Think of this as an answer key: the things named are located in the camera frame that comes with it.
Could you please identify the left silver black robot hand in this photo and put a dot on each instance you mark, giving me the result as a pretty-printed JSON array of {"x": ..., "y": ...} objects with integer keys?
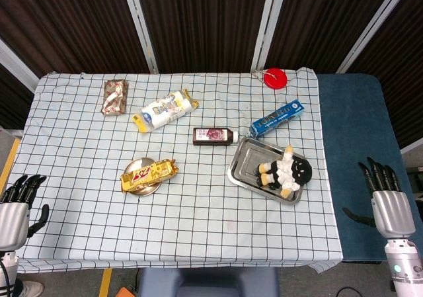
[{"x": 13, "y": 224}]

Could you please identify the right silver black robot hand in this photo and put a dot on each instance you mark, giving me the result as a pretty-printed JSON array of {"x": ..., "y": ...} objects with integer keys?
[{"x": 393, "y": 214}]

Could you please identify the black white plush doll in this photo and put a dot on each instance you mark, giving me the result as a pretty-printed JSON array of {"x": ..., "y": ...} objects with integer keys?
[{"x": 287, "y": 171}]

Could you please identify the gold biscuit packet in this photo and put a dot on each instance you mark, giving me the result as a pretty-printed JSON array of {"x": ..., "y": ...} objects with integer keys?
[{"x": 148, "y": 175}]

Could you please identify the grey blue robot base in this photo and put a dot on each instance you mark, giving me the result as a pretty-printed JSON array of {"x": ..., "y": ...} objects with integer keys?
[{"x": 208, "y": 282}]

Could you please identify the white sneaker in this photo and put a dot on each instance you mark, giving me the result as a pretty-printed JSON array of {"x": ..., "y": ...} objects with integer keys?
[{"x": 31, "y": 288}]

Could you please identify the orange floor object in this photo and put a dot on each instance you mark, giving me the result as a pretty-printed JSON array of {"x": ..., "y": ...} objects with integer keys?
[{"x": 125, "y": 292}]

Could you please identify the brown divider panel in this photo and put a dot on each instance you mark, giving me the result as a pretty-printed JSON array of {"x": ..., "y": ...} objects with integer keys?
[
  {"x": 400, "y": 78},
  {"x": 205, "y": 22},
  {"x": 66, "y": 22},
  {"x": 324, "y": 22}
]

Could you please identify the round steel plate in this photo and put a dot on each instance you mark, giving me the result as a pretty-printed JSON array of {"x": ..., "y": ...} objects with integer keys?
[{"x": 138, "y": 164}]

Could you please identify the blue cookie box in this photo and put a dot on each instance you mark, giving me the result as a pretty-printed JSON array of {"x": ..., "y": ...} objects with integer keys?
[{"x": 276, "y": 118}]

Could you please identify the rectangular steel tray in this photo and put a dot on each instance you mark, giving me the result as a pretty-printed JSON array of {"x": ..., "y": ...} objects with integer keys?
[{"x": 246, "y": 159}]

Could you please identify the brown gold snack packet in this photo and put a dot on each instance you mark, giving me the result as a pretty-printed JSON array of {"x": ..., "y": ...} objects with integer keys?
[{"x": 114, "y": 98}]

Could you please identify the red round disc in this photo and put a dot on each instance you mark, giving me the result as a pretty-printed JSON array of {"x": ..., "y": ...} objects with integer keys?
[{"x": 277, "y": 78}]

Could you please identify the white checked tablecloth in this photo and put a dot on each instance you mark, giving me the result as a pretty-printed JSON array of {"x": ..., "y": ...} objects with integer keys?
[{"x": 198, "y": 224}]

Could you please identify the white yellow snack packet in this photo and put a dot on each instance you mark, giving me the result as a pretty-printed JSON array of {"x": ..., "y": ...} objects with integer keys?
[{"x": 165, "y": 110}]

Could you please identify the brown drink bottle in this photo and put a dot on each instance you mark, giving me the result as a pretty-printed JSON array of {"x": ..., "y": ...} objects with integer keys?
[{"x": 211, "y": 136}]

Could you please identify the white divider frame post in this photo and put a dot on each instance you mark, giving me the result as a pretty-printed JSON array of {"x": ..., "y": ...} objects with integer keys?
[
  {"x": 140, "y": 25},
  {"x": 16, "y": 65},
  {"x": 373, "y": 25},
  {"x": 269, "y": 25}
]

